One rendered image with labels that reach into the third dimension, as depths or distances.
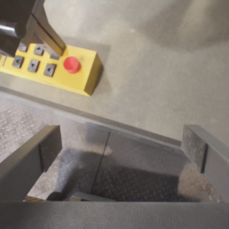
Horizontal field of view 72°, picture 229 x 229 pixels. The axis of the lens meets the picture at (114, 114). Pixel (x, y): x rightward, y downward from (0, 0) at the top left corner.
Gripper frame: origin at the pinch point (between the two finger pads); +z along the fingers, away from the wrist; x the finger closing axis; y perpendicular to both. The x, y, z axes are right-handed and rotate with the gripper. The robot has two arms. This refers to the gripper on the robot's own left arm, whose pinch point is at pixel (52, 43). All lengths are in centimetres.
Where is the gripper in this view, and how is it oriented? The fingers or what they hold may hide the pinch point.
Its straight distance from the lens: 32.4
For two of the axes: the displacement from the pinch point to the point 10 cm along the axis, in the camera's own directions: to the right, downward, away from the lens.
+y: 9.4, 2.8, -1.7
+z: 1.4, 1.2, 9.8
